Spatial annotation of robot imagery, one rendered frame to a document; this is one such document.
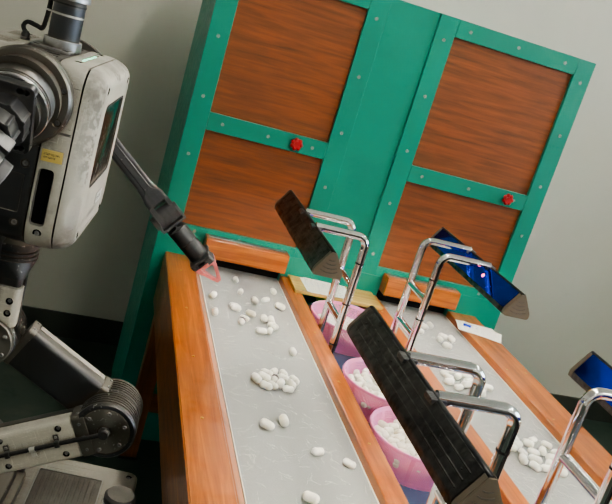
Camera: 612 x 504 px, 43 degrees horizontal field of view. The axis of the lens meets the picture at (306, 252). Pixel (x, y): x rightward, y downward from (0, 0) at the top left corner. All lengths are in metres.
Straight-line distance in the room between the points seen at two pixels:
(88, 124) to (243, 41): 1.32
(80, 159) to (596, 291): 3.48
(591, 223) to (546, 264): 0.31
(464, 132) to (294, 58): 0.67
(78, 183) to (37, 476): 0.83
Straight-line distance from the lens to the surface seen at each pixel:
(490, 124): 2.93
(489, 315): 3.16
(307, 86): 2.70
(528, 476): 2.11
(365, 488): 1.77
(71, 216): 1.45
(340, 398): 2.05
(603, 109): 4.18
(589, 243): 4.36
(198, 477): 1.58
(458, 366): 1.51
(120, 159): 2.25
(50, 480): 2.00
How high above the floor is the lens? 1.62
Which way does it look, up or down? 15 degrees down
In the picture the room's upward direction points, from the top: 17 degrees clockwise
